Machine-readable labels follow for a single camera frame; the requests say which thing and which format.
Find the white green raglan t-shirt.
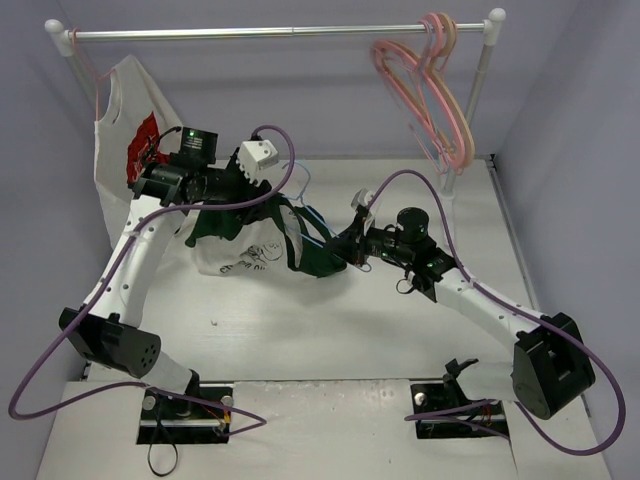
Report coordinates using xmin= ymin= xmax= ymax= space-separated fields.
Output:
xmin=185 ymin=194 xmax=347 ymax=278

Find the blue wire hanger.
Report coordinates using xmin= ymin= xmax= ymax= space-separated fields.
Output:
xmin=285 ymin=160 xmax=337 ymax=237

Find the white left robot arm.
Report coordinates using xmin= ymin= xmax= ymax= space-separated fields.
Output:
xmin=59 ymin=128 xmax=279 ymax=420

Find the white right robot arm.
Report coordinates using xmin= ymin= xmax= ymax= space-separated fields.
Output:
xmin=327 ymin=207 xmax=595 ymax=420

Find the white shirt with red print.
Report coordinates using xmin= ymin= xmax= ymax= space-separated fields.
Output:
xmin=94 ymin=55 xmax=183 ymax=246

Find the pink plastic hanger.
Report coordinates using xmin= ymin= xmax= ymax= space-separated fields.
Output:
xmin=369 ymin=12 xmax=471 ymax=174

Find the pink hanger holding shirt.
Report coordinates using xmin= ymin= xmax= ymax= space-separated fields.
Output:
xmin=70 ymin=28 xmax=115 ymax=121

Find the metal clothes rack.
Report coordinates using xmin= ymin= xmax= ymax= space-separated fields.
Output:
xmin=43 ymin=6 xmax=507 ymax=201

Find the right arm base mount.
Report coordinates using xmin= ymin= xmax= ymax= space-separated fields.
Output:
xmin=410 ymin=359 xmax=510 ymax=441

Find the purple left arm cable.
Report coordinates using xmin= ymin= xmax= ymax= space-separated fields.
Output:
xmin=8 ymin=124 xmax=296 ymax=436

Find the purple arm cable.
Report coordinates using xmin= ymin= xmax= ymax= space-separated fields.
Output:
xmin=8 ymin=124 xmax=296 ymax=436
xmin=369 ymin=169 xmax=627 ymax=457

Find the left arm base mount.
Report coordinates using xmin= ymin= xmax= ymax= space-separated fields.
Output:
xmin=135 ymin=382 xmax=236 ymax=476

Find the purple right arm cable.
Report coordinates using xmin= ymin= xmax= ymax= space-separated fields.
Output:
xmin=369 ymin=169 xmax=627 ymax=457

